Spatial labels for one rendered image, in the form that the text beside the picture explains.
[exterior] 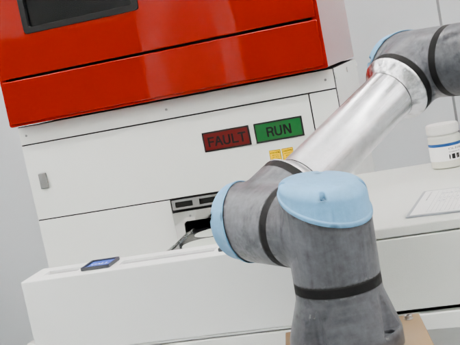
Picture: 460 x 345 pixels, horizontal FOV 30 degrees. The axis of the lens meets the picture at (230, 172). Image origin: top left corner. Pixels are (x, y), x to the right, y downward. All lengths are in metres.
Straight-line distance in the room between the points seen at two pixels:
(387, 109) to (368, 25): 2.16
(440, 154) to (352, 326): 0.86
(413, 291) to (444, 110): 2.11
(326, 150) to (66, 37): 1.01
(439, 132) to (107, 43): 0.80
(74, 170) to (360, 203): 1.23
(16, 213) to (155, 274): 2.53
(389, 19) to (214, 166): 1.57
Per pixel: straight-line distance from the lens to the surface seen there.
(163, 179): 2.13
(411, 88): 1.39
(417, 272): 1.44
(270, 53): 1.99
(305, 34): 1.98
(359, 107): 1.34
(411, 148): 3.53
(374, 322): 1.11
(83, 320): 1.59
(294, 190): 1.09
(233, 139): 2.07
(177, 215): 2.13
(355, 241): 1.09
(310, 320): 1.12
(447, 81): 1.39
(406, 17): 3.49
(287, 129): 2.04
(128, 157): 2.15
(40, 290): 1.60
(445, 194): 1.61
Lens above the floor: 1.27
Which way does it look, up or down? 7 degrees down
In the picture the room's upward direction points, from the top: 11 degrees counter-clockwise
